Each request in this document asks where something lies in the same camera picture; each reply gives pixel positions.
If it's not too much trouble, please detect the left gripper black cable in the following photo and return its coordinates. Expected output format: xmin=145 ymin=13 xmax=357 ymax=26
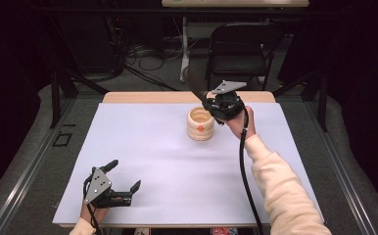
xmin=82 ymin=175 xmax=103 ymax=235

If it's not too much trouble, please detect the red patterned packet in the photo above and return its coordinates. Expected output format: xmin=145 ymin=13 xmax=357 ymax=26
xmin=211 ymin=227 xmax=239 ymax=235

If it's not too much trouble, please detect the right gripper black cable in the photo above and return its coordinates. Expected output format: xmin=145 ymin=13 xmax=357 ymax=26
xmin=238 ymin=109 xmax=265 ymax=235

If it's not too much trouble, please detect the person's left hand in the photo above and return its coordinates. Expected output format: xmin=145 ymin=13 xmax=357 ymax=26
xmin=79 ymin=196 xmax=123 ymax=226

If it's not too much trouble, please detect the bundle of floor cables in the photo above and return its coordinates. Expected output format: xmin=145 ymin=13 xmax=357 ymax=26
xmin=123 ymin=40 xmax=182 ymax=92

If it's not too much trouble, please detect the white table leg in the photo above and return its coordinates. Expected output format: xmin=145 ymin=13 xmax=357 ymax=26
xmin=179 ymin=16 xmax=191 ymax=83

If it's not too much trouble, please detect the cream ribbed cup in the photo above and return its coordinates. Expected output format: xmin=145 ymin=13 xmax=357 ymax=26
xmin=186 ymin=107 xmax=216 ymax=142

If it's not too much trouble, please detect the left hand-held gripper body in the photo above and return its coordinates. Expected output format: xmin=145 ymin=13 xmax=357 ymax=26
xmin=82 ymin=165 xmax=134 ymax=210

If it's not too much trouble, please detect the black metal frame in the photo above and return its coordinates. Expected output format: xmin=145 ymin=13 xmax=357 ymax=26
xmin=271 ymin=63 xmax=329 ymax=133
xmin=48 ymin=70 xmax=111 ymax=129

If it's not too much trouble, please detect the metal floor rail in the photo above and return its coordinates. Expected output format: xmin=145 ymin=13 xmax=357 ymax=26
xmin=304 ymin=101 xmax=378 ymax=235
xmin=0 ymin=97 xmax=77 ymax=235

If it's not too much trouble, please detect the black folding chair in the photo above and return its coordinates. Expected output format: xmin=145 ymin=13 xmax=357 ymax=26
xmin=205 ymin=22 xmax=285 ymax=92

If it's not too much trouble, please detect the white table mat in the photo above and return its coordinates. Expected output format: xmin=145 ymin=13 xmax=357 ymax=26
xmin=52 ymin=102 xmax=326 ymax=226

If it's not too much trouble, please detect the light wooden table top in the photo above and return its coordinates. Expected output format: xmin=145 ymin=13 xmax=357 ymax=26
xmin=161 ymin=0 xmax=310 ymax=8

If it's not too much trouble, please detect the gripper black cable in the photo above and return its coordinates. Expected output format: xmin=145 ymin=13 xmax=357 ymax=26
xmin=238 ymin=109 xmax=265 ymax=235
xmin=82 ymin=175 xmax=103 ymax=235

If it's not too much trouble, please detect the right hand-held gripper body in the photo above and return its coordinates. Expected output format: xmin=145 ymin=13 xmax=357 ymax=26
xmin=206 ymin=79 xmax=248 ymax=126

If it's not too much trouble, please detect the person's right hand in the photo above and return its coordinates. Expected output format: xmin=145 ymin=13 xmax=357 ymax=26
xmin=224 ymin=105 xmax=258 ymax=141

